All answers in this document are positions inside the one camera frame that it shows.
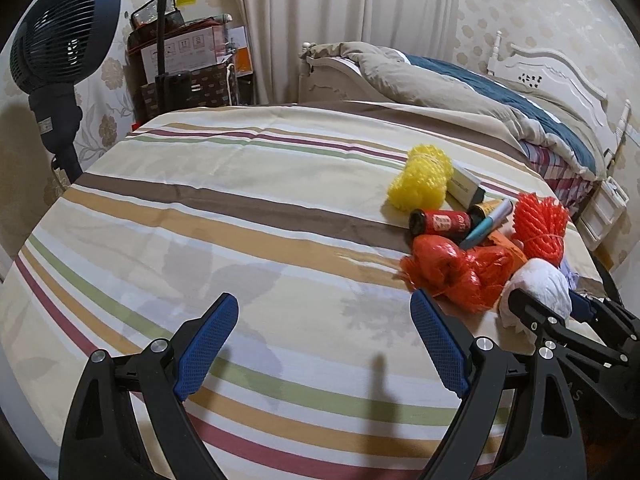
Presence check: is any small red bottle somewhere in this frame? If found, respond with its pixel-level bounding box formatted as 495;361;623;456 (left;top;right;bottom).
408;208;474;239

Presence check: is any dark zipped bag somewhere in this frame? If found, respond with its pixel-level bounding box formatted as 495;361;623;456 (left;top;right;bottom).
131;2;184;32

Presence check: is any striped table cloth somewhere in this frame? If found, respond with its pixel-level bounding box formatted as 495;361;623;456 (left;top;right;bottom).
0;101;607;480

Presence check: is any teal powder sachet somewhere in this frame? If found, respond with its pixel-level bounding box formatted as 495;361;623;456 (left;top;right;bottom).
458;198;515;251

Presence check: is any grey and white small box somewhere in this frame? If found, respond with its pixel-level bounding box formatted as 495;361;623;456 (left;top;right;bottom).
446;163;489;210

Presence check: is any yellow foam fruit net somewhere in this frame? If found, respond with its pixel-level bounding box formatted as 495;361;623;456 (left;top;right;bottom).
384;143;454;213

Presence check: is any small yellow bottle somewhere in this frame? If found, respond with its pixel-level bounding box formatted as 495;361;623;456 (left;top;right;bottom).
467;199;506;226

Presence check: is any brown patterned box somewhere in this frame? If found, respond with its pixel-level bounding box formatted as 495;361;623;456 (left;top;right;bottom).
140;60;237;122

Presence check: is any white pleated curtain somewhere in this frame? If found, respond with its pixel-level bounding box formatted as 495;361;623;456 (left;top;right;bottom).
225;0;462;107

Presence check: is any beige and blue quilt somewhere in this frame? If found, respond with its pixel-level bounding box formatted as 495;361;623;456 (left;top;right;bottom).
307;41;609;182

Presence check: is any orange paper packet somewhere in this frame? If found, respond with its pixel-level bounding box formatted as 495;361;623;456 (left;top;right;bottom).
487;230;529;267

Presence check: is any white plastic drawer unit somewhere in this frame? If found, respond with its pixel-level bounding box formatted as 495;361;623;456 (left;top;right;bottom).
579;176;629;252

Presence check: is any dark blue standing fan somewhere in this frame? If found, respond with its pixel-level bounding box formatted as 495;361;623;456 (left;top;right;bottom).
10;0;122;184

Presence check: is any white bed footboard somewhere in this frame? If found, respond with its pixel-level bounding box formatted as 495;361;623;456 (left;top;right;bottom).
298;40;382;106

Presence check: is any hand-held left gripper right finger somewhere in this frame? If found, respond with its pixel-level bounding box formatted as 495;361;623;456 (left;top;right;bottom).
410;289;588;480

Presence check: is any red foam fruit net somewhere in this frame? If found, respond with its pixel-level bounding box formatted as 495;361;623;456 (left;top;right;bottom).
510;192;571;271

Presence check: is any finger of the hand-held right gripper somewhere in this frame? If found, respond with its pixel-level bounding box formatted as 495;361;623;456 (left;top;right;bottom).
569;291;640;343
506;286;631;367

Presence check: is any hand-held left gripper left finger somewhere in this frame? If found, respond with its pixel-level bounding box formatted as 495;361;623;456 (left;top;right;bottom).
59;292;240;480

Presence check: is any white pictogram cardboard box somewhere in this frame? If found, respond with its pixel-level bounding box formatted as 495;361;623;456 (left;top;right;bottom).
140;26;231;77

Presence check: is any white tissue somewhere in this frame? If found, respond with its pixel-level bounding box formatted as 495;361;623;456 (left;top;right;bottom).
497;257;574;334

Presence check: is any orange plastic bag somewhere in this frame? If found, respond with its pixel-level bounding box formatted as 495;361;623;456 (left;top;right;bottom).
399;233;519;316

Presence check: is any white carved headboard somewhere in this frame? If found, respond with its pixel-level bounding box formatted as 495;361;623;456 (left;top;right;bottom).
487;30;634;162

